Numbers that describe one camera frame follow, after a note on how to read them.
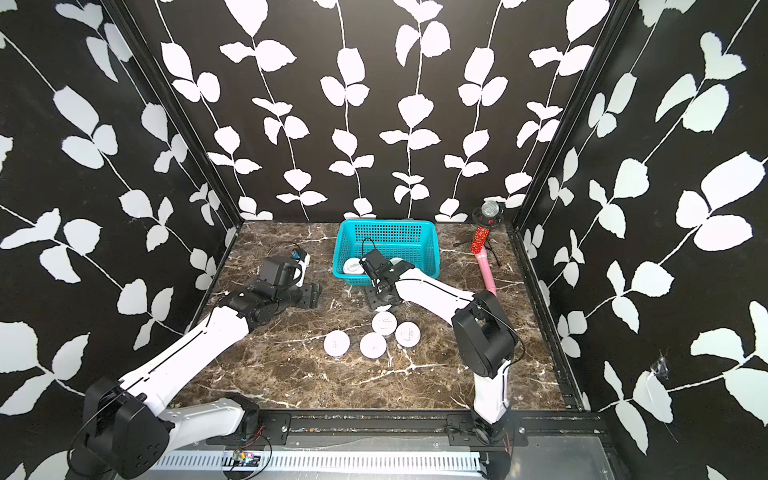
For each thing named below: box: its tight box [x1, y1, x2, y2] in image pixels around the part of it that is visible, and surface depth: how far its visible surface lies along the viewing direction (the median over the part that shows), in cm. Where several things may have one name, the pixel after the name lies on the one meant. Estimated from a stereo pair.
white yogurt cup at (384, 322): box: [371, 310, 398, 335], surface depth 88 cm
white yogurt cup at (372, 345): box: [359, 332, 387, 360], surface depth 84 cm
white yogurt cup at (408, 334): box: [395, 321, 421, 348], surface depth 85 cm
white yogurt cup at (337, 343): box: [323, 329, 351, 358], surface depth 84 cm
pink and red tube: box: [470, 226, 497, 296], surface depth 105 cm
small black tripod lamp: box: [453, 200, 505, 267], surface depth 92 cm
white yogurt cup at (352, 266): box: [343, 257, 365, 275], surface depth 100 cm
